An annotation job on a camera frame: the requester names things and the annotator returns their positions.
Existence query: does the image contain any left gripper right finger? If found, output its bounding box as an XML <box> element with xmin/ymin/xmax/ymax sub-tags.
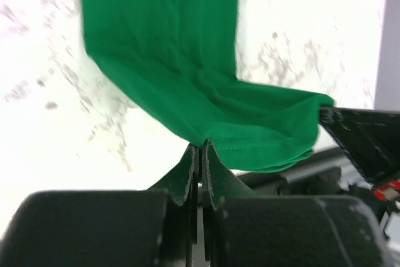
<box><xmin>201</xmin><ymin>140</ymin><xmax>255</xmax><ymax>210</ymax></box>

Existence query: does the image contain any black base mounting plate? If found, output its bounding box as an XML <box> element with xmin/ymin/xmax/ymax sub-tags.
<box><xmin>237</xmin><ymin>148</ymin><xmax>353</xmax><ymax>195</ymax></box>

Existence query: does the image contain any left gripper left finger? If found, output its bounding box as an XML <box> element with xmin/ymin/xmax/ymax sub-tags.
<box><xmin>148</xmin><ymin>144</ymin><xmax>199</xmax><ymax>206</ymax></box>

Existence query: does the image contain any green t shirt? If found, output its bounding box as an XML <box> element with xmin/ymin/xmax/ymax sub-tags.
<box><xmin>82</xmin><ymin>0</ymin><xmax>334</xmax><ymax>173</ymax></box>

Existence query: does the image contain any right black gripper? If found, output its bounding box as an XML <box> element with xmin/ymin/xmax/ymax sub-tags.
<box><xmin>319</xmin><ymin>106</ymin><xmax>399</xmax><ymax>211</ymax></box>

